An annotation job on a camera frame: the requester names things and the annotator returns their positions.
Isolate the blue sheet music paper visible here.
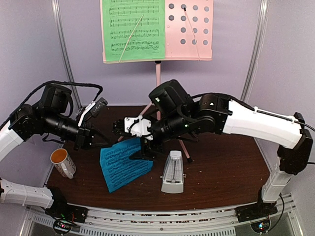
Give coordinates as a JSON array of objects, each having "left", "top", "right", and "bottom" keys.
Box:
[{"left": 99, "top": 138, "right": 153, "bottom": 193}]

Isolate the green sheet music paper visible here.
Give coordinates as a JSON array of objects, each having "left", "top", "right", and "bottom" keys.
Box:
[{"left": 100, "top": 0, "right": 166, "bottom": 63}]

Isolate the pink folding music stand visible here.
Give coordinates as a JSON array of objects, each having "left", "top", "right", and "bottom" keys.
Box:
[{"left": 101, "top": 0, "right": 216, "bottom": 161}]

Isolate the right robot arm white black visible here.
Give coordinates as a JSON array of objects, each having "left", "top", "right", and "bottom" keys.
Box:
[{"left": 123, "top": 80, "right": 313, "bottom": 217}]

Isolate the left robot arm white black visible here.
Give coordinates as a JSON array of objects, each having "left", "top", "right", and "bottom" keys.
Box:
[{"left": 0, "top": 81, "right": 112, "bottom": 218}]

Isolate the white patterned mug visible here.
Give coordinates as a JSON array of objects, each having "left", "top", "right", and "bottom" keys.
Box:
[{"left": 50, "top": 148, "right": 77, "bottom": 179}]

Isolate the white metronome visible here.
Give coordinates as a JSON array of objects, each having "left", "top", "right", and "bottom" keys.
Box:
[{"left": 161, "top": 150, "right": 184, "bottom": 194}]

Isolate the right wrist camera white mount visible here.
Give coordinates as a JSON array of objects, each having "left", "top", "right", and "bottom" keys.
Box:
[{"left": 113, "top": 115, "right": 153, "bottom": 141}]

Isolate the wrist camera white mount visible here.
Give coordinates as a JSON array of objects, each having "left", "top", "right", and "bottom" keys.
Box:
[
  {"left": 113, "top": 115, "right": 153, "bottom": 141},
  {"left": 76, "top": 97, "right": 108, "bottom": 127}
]

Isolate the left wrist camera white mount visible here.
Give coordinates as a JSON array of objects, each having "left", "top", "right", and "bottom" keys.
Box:
[{"left": 76, "top": 97, "right": 108, "bottom": 127}]

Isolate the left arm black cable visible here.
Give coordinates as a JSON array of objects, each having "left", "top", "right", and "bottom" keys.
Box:
[{"left": 4, "top": 81, "right": 103, "bottom": 128}]

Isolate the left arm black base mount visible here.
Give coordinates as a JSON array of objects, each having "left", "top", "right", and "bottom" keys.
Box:
[{"left": 46, "top": 187, "right": 88, "bottom": 223}]

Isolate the front aluminium rail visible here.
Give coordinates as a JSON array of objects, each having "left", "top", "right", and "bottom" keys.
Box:
[{"left": 24, "top": 194, "right": 303, "bottom": 236}]

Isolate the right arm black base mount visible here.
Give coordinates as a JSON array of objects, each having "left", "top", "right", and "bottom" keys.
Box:
[{"left": 235, "top": 188, "right": 278, "bottom": 223}]

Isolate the left aluminium corner post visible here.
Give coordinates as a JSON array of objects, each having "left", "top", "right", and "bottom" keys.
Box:
[{"left": 51, "top": 0, "right": 83, "bottom": 110}]

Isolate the aluminium corner post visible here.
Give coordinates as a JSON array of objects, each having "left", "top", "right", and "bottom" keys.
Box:
[
  {"left": 51, "top": 0, "right": 83, "bottom": 110},
  {"left": 241, "top": 0, "right": 270, "bottom": 102}
]

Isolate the right aluminium corner post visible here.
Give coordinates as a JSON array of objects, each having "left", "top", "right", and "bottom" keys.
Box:
[{"left": 241, "top": 0, "right": 270, "bottom": 102}]

